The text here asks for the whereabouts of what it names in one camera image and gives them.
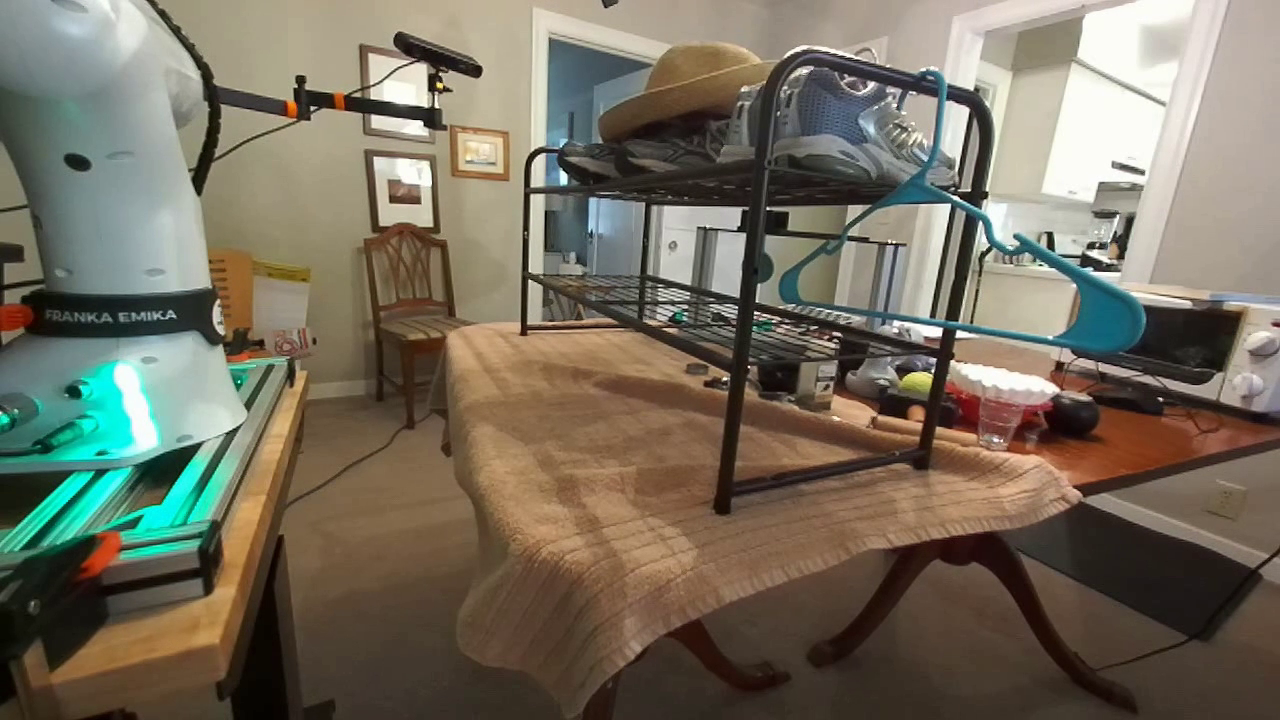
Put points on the aluminium rail base frame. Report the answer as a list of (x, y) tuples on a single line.
[(200, 482)]

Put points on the brown wooden chair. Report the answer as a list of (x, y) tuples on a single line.
[(407, 287)]

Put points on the large framed wall picture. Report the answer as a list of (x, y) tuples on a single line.
[(386, 83)]

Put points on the dark floor mat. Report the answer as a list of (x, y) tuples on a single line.
[(1135, 560)]

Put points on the beige woven tablecloth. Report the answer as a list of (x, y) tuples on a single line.
[(601, 506)]

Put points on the dark framed wall picture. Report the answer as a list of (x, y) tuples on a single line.
[(403, 190)]

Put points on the black round object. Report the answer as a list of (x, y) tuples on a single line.
[(1072, 418)]

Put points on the brown wooden dining table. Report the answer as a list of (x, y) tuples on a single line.
[(1161, 445)]

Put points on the large grey blue sneaker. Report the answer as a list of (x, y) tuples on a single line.
[(835, 112)]

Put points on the black stereo camera bar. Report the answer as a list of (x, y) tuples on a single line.
[(439, 52)]

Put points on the small gold framed picture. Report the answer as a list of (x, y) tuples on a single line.
[(477, 153)]

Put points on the white wall outlet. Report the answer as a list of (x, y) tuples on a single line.
[(1229, 498)]

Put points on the beige straw hat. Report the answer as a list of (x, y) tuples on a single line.
[(682, 83)]

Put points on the yellow green ball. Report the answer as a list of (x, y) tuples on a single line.
[(919, 385)]

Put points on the black orange clamp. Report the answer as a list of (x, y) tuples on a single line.
[(52, 586)]

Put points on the teal plastic hanger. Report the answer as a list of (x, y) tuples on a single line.
[(1100, 323)]

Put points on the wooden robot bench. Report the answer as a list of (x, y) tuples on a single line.
[(200, 627)]

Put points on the black remote control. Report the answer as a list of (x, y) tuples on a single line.
[(1130, 399)]

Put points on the yellow cardboard box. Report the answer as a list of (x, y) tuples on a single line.
[(230, 289)]

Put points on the glass jar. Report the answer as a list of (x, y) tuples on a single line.
[(816, 383)]

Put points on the black metal shoe rack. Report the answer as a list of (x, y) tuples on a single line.
[(726, 455)]

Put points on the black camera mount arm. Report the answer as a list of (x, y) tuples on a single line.
[(360, 107)]

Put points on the white toaster oven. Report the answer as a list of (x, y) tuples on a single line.
[(1203, 341)]

